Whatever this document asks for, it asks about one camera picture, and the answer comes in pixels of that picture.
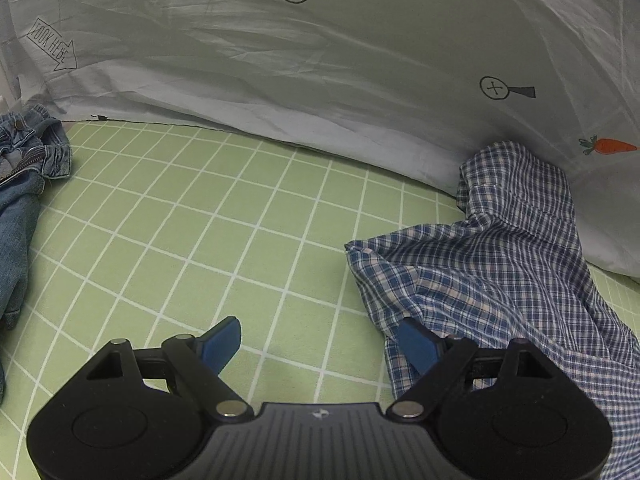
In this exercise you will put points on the grey printed bed sheet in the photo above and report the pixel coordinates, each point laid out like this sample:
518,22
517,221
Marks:
325,70

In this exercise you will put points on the blue plaid shirt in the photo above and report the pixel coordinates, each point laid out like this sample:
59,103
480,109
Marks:
500,270

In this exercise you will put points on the green grid mat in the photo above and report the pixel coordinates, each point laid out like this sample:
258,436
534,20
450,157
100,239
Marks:
200,240

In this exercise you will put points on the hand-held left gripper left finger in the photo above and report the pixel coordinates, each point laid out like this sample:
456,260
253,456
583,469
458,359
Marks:
222,342

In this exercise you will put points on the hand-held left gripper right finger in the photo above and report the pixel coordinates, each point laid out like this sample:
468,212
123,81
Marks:
417,345

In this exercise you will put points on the blue denim jeans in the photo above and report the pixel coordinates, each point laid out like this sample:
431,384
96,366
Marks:
20,195

